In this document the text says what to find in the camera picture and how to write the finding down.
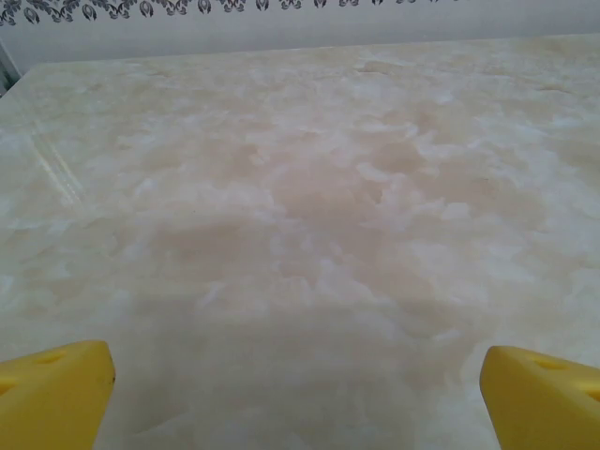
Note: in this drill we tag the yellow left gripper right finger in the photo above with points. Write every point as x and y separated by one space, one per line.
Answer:
544 403

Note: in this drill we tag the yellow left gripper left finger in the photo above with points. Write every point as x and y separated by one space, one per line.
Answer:
51 398

